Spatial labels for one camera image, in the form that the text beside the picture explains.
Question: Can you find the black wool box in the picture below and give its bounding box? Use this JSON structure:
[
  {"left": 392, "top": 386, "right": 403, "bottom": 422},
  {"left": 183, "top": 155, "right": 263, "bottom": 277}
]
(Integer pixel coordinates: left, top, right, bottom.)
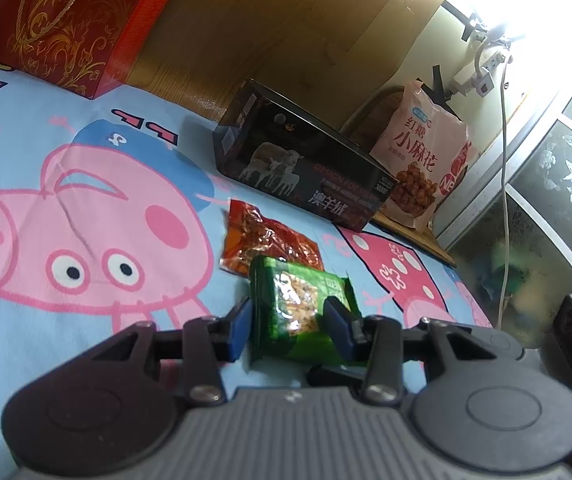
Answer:
[{"left": 213, "top": 79, "right": 399, "bottom": 231}]

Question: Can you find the wooden board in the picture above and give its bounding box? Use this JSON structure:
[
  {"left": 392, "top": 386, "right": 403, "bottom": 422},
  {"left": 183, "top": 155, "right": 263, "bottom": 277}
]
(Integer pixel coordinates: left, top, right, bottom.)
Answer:
[{"left": 129, "top": 0, "right": 442, "bottom": 128}]

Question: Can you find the Peppa Pig blue cloth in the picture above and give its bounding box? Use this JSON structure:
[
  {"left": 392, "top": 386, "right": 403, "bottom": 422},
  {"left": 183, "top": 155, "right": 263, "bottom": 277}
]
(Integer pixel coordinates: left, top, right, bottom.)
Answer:
[{"left": 0, "top": 65, "right": 487, "bottom": 479}]

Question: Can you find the pink fried dough snack bag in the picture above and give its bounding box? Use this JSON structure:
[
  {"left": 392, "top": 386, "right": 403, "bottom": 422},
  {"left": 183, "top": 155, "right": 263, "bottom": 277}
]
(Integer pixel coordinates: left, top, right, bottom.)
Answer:
[{"left": 371, "top": 81, "right": 472, "bottom": 231}]

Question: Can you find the green pea snack packet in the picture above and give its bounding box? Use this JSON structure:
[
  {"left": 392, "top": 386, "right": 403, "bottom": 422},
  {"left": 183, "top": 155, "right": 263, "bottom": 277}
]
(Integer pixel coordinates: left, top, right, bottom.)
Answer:
[{"left": 249, "top": 256, "right": 361, "bottom": 365}]

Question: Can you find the white power strip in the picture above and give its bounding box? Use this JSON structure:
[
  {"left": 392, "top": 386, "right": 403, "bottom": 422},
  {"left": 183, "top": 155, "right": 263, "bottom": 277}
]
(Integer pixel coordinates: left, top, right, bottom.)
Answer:
[{"left": 450, "top": 47, "right": 512, "bottom": 98}]

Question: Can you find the red gift box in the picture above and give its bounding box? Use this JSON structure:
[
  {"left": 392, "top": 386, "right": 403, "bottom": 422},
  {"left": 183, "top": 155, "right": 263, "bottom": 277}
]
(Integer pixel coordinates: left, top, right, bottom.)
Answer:
[{"left": 0, "top": 0, "right": 169, "bottom": 99}]

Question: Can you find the white power cable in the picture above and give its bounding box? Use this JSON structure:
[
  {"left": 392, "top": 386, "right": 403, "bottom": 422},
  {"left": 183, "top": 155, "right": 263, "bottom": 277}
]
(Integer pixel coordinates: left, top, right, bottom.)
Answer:
[{"left": 495, "top": 54, "right": 515, "bottom": 328}]

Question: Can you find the red spicy snack packet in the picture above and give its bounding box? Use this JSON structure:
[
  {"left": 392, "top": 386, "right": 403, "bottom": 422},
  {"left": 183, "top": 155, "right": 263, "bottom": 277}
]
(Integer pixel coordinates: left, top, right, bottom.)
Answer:
[{"left": 220, "top": 200, "right": 325, "bottom": 276}]

